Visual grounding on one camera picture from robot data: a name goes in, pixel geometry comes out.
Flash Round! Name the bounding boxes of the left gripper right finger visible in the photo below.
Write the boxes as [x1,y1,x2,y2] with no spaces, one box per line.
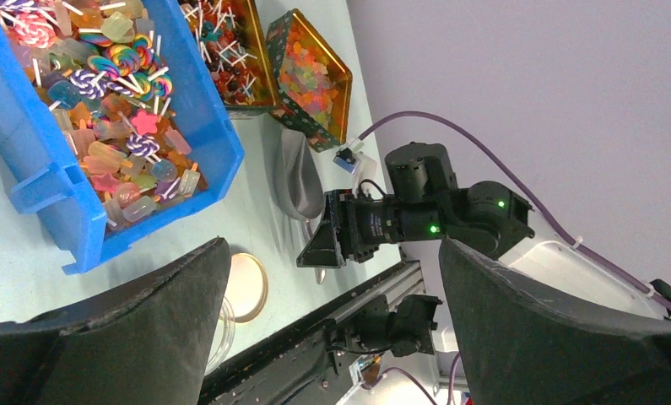
[439,240,671,404]

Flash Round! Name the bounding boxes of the round gold jar lid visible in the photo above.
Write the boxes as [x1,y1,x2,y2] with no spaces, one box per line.
[225,253,268,323]

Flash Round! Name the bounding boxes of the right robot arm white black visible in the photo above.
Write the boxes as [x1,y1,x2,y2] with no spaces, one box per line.
[296,143,671,321]

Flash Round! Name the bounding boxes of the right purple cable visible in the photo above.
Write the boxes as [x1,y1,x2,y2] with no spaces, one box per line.
[354,111,671,326]

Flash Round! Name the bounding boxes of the clear plastic jar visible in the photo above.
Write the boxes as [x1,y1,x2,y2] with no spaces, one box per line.
[205,297,236,375]

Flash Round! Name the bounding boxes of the tin of stick candies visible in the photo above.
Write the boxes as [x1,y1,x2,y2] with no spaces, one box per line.
[179,0,279,119]

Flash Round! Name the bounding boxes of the tin of gummy candies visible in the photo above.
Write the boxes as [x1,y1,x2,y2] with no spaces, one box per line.
[266,8,353,153]

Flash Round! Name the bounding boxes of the blue plastic candy bin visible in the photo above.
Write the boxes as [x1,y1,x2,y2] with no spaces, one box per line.
[0,0,246,276]

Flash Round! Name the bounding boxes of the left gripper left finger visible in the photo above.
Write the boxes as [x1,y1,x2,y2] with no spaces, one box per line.
[0,238,230,404]

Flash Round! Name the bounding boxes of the metal scoop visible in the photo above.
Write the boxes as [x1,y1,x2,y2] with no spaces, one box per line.
[273,127,327,286]

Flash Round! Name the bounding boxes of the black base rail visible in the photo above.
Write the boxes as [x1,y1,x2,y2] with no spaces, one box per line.
[198,262,441,404]

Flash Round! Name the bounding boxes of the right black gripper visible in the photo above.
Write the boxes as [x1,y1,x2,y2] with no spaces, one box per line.
[296,190,458,268]

